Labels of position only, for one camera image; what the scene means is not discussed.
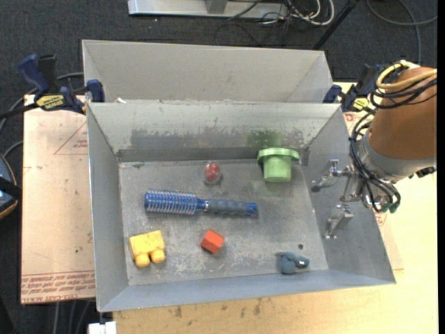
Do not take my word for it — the yellow toy building block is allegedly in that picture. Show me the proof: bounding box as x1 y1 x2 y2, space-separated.
127 230 167 269

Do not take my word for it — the blue-grey toy animal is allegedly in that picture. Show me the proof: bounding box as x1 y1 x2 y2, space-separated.
276 251 311 276

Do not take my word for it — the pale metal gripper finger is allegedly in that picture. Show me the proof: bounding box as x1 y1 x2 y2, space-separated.
311 158 349 193
323 202 355 240

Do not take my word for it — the blue hairbrush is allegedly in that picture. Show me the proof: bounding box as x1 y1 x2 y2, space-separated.
143 189 259 218

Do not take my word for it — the brown cardboard board, red print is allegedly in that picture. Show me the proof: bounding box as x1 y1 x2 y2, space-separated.
20 94 406 305

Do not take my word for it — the green flanged plastic cup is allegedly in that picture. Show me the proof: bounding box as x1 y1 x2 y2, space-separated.
257 147 300 183

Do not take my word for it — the grey metal bin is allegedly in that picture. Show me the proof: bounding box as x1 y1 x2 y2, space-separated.
81 39 397 313

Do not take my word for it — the red ball in clear dome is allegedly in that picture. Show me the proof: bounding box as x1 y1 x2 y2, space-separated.
203 161 223 185

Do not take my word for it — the orange-red cube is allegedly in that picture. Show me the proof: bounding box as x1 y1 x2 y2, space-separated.
200 229 225 255

